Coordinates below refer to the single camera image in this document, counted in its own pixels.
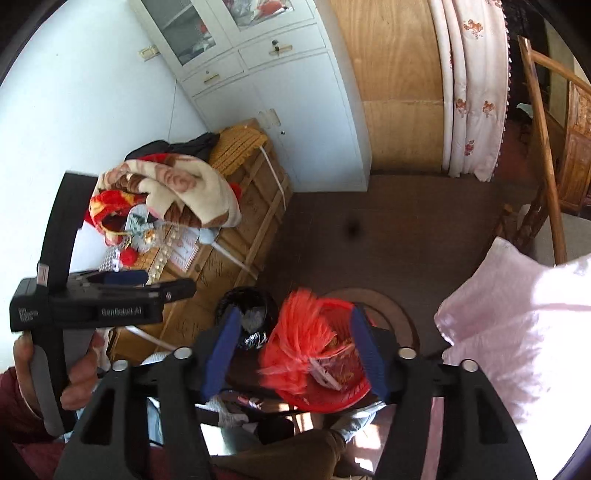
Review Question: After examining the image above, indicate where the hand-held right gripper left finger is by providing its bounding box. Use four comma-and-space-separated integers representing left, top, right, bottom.
54, 305, 244, 480

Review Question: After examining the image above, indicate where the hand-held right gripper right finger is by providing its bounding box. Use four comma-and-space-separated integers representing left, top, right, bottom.
350, 305, 539, 480

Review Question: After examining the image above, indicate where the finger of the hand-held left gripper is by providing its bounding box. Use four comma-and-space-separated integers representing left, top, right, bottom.
139, 278, 197, 305
69, 270, 149, 289

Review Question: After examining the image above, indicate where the red plastic basket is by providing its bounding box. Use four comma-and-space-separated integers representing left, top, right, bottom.
262, 298, 372, 413

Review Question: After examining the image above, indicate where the person's left forearm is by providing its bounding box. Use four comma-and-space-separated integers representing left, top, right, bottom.
0, 367, 58, 446

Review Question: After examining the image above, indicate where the person's left hand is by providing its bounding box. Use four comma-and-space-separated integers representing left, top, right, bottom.
13, 330, 108, 411

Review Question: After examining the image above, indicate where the red printed packet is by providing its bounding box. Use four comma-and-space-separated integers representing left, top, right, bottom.
311, 344, 365, 391

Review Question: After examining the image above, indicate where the pile of clear blister packs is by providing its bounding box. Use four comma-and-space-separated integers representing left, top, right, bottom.
137, 222, 186, 280

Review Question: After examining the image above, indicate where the white paper label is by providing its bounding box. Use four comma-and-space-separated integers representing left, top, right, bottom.
171, 228, 201, 273

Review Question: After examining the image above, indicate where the round wooden stool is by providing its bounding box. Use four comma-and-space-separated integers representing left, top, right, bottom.
323, 288, 421, 361

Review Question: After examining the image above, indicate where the crumpled grey paper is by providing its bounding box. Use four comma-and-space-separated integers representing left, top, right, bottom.
242, 307, 267, 334

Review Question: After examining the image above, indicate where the orange feathery tassel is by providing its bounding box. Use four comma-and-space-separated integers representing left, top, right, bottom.
257, 288, 342, 393

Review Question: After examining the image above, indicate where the floral fleece blanket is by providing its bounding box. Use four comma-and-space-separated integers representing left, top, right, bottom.
88, 154, 243, 245

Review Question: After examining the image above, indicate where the pink tablecloth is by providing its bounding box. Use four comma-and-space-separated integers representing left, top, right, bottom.
434, 236, 591, 467

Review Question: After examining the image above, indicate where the black cloth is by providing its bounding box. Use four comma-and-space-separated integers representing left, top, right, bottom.
124, 132, 221, 162

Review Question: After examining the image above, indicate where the yellow knitted mat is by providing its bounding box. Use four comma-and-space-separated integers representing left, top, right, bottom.
208, 126, 269, 176

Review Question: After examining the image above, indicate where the white metal cabinet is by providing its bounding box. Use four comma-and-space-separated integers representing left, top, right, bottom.
129, 0, 372, 193

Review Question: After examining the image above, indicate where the grey chair cushion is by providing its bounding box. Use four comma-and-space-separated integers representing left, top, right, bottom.
519, 203, 591, 267

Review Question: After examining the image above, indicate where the wooden chair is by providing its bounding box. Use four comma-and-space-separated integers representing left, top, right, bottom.
492, 36, 591, 266

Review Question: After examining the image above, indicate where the carved wooden cabinet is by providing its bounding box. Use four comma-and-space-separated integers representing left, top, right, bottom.
556, 78, 591, 215

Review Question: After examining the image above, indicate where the plywood board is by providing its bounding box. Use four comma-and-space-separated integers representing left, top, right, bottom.
329, 0, 451, 175

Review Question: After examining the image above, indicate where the floral curtain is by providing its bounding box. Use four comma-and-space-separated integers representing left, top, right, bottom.
427, 0, 511, 182

